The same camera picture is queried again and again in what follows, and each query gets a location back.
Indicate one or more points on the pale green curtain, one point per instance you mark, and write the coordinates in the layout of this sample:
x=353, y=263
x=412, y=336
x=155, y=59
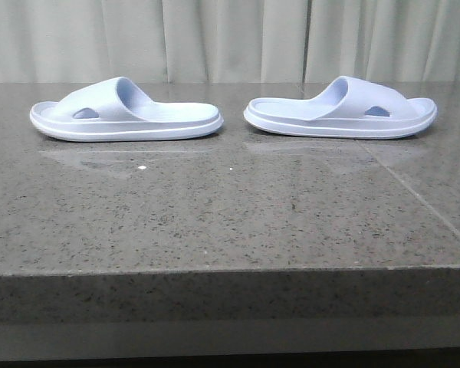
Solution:
x=229, y=41

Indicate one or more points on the light blue slipper image-right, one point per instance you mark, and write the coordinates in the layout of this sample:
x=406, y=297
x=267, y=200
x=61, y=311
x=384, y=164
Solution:
x=347, y=108

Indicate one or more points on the light blue slipper image-left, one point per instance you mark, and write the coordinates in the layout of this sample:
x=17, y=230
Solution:
x=118, y=110

